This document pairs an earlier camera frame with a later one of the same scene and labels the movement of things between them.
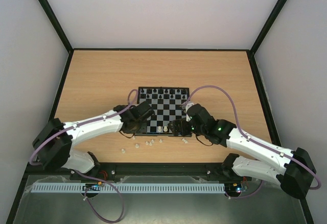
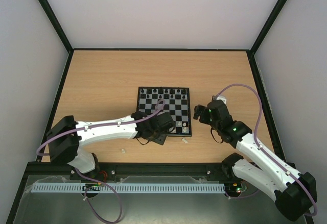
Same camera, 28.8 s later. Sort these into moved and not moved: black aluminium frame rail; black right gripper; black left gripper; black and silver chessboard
Moved: black right gripper; black left gripper
Not moved: black aluminium frame rail; black and silver chessboard
